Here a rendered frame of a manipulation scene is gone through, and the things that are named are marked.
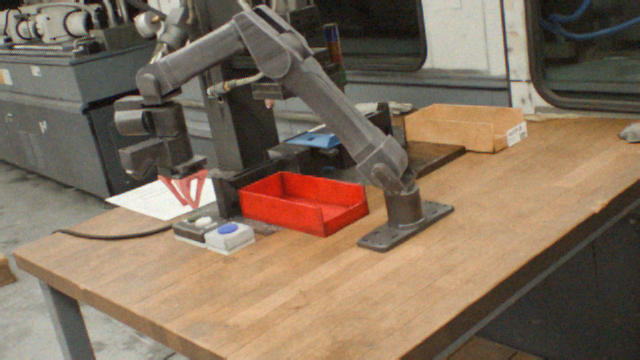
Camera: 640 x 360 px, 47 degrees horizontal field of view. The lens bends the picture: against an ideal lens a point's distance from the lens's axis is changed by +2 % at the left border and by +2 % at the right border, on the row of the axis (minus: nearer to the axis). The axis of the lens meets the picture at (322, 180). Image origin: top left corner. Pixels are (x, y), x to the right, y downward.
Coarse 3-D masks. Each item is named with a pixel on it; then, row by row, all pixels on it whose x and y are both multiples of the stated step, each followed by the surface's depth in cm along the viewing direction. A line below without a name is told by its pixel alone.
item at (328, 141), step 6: (300, 138) 165; (306, 138) 165; (312, 138) 165; (318, 138) 163; (324, 138) 162; (330, 138) 154; (336, 138) 155; (312, 144) 159; (318, 144) 158; (324, 144) 157; (330, 144) 155; (336, 144) 156
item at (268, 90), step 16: (304, 32) 158; (320, 48) 158; (240, 64) 169; (320, 64) 160; (336, 64) 161; (272, 80) 156; (336, 80) 161; (256, 96) 158; (272, 96) 153; (288, 96) 152
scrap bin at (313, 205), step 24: (240, 192) 146; (264, 192) 152; (288, 192) 154; (312, 192) 148; (336, 192) 143; (360, 192) 137; (264, 216) 143; (288, 216) 137; (312, 216) 132; (336, 216) 132; (360, 216) 137
